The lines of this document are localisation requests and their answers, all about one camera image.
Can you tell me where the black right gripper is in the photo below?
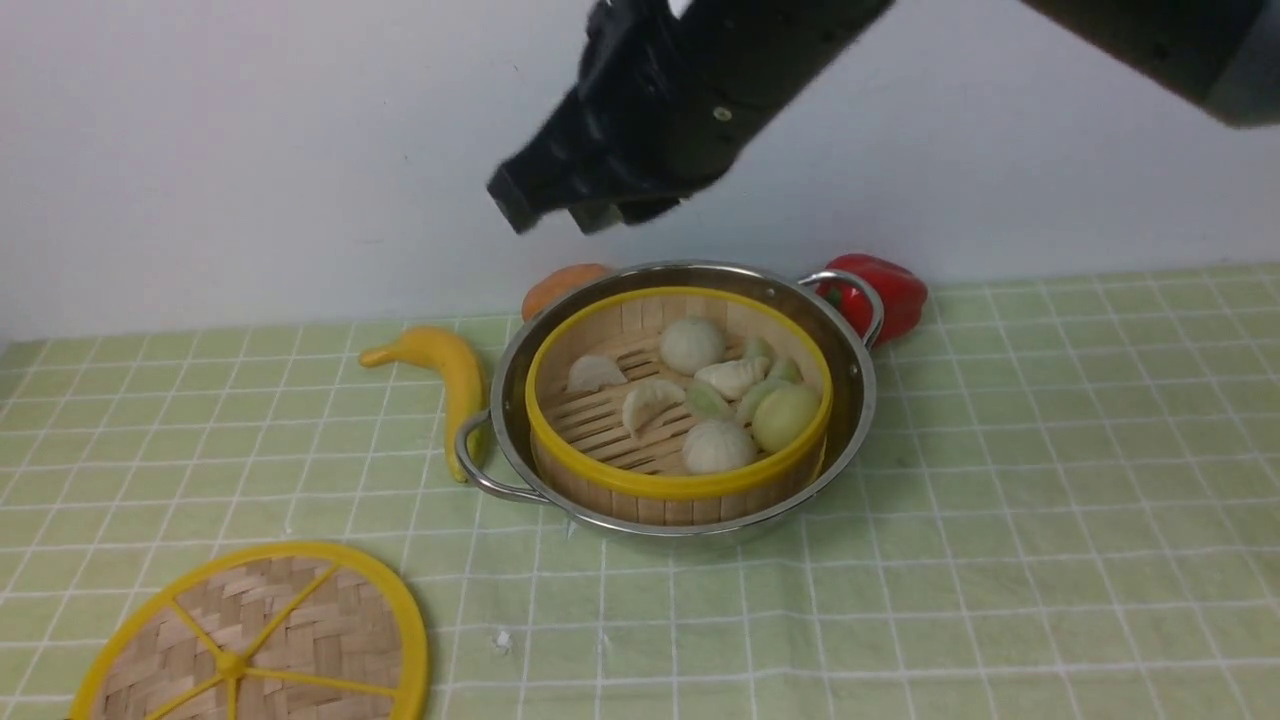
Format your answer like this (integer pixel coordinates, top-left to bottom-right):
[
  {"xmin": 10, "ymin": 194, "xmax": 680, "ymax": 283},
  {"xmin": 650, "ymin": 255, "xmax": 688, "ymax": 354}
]
[{"xmin": 486, "ymin": 1, "xmax": 890, "ymax": 234}]

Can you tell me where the bamboo steamer basket yellow rim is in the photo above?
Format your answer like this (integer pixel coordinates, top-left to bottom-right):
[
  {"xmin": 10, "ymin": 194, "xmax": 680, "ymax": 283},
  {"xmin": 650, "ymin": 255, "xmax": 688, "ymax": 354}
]
[{"xmin": 524, "ymin": 286, "xmax": 836, "ymax": 528}]

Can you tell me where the woven bamboo steamer lid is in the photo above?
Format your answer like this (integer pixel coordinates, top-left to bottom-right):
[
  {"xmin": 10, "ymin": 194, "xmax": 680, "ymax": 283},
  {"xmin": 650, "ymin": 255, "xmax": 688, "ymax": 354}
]
[{"xmin": 69, "ymin": 542, "xmax": 431, "ymax": 719}]

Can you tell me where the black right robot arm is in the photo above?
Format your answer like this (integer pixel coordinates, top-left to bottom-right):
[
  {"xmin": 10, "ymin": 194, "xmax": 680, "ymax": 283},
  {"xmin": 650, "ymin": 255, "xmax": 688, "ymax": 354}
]
[{"xmin": 486, "ymin": 1, "xmax": 1279, "ymax": 234}]

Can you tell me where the stainless steel pot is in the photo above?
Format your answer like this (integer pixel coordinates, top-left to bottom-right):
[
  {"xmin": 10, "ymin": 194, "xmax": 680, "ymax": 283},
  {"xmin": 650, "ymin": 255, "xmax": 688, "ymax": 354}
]
[{"xmin": 454, "ymin": 261, "xmax": 884, "ymax": 544}]

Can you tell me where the orange toy vegetable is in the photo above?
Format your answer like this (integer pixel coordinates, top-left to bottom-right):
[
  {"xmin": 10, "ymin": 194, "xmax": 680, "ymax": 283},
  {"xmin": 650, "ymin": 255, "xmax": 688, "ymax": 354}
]
[{"xmin": 521, "ymin": 263, "xmax": 613, "ymax": 322}]

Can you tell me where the yellow toy banana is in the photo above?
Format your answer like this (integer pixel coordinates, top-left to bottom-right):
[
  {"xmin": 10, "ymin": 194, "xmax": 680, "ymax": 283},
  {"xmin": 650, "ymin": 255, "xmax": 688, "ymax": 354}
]
[{"xmin": 358, "ymin": 325, "xmax": 486, "ymax": 484}]

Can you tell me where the white dumpling upper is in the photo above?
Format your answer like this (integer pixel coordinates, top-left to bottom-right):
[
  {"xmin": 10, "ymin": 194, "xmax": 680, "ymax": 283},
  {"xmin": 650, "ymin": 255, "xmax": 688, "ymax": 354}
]
[{"xmin": 564, "ymin": 355, "xmax": 628, "ymax": 395}]

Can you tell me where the white dumpling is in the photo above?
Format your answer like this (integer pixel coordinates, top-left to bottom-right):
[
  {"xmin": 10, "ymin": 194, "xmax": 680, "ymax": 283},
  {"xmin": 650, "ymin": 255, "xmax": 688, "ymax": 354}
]
[
  {"xmin": 564, "ymin": 355, "xmax": 628, "ymax": 395},
  {"xmin": 694, "ymin": 356, "xmax": 772, "ymax": 402},
  {"xmin": 621, "ymin": 377, "xmax": 686, "ymax": 439}
]

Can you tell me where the round white bun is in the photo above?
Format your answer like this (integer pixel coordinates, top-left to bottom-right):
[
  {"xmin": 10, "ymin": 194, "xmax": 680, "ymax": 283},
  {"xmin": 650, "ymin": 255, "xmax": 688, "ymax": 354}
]
[
  {"xmin": 681, "ymin": 419, "xmax": 758, "ymax": 475},
  {"xmin": 658, "ymin": 316, "xmax": 727, "ymax": 377}
]

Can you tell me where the white dumpling left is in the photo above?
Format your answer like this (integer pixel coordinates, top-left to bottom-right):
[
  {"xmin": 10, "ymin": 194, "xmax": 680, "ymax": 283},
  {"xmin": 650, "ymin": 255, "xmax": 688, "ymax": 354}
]
[{"xmin": 621, "ymin": 377, "xmax": 686, "ymax": 439}]

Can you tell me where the green dumpling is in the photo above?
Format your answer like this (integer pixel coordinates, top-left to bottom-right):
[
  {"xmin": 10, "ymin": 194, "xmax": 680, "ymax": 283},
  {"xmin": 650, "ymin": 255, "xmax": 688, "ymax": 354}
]
[{"xmin": 684, "ymin": 379, "xmax": 736, "ymax": 421}]

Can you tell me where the white dumpling lower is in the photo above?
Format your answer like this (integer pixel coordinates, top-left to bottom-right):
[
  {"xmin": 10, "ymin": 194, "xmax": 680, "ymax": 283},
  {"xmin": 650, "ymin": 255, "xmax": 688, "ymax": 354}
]
[{"xmin": 694, "ymin": 356, "xmax": 772, "ymax": 402}]

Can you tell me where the yellow green round bun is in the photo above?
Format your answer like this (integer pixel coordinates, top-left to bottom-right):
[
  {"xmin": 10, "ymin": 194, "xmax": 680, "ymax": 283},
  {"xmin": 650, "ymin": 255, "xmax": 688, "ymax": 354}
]
[{"xmin": 751, "ymin": 383, "xmax": 820, "ymax": 454}]

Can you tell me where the red toy bell pepper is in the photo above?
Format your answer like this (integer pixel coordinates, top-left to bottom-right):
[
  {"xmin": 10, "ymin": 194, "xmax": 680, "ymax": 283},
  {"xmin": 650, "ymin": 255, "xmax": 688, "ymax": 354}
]
[{"xmin": 817, "ymin": 252, "xmax": 929, "ymax": 347}]

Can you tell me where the green checkered tablecloth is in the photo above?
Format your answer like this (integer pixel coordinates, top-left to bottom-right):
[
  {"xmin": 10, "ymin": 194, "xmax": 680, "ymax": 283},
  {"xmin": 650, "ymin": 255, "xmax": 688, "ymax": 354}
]
[{"xmin": 1, "ymin": 265, "xmax": 1279, "ymax": 719}]

